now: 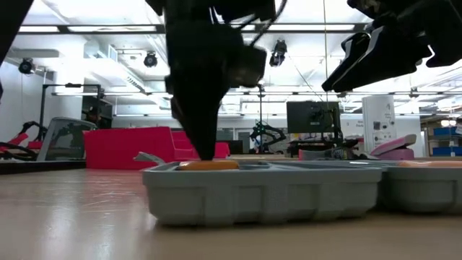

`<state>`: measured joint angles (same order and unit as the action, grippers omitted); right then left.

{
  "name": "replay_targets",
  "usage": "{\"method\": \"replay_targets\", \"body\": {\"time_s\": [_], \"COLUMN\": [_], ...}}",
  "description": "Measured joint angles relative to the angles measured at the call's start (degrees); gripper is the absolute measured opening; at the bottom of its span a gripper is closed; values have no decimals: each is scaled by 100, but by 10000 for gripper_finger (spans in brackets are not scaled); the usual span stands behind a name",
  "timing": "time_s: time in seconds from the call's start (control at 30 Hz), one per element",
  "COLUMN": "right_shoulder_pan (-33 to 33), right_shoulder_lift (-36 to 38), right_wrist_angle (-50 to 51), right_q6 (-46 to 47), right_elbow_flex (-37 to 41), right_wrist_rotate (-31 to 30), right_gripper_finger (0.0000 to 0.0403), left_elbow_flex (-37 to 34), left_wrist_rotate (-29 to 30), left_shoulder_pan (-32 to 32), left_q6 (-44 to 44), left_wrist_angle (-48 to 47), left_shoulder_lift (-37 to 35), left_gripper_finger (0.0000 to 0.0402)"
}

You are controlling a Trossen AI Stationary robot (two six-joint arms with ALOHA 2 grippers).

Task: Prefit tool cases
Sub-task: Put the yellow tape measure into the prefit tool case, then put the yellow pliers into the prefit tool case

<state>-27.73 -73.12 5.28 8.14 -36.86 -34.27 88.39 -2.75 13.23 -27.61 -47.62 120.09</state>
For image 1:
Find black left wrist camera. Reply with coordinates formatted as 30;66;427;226
230;45;269;89

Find yellow black handled pliers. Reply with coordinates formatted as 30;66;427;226
176;160;240;171

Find red plastic bin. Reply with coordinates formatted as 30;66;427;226
83;126;231;170

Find black metal stand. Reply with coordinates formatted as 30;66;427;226
223;83;264;144
38;82;104;131

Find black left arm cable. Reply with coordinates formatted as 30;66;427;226
211;0;289;48

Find black cable bundle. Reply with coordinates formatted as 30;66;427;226
0;142;41;163

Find pink stapler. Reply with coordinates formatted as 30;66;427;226
369;134;417;162

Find black aluminium table frame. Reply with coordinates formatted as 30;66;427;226
0;155;462;176

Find blue storage bin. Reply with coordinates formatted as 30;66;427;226
432;126;462;137
432;146;462;157

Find grey plastic tool case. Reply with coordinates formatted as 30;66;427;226
133;151;462;228

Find black work glove red cuff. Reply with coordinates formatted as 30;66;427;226
297;146;371;162

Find orange handled screwdriver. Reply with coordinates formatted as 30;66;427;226
396;160;462;168

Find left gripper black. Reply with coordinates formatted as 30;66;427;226
164;21;247;162

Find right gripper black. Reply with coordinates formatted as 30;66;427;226
321;0;462;94

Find black monitor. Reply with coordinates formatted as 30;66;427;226
286;100;341;134

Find red angular object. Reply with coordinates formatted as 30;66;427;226
0;132;44;151

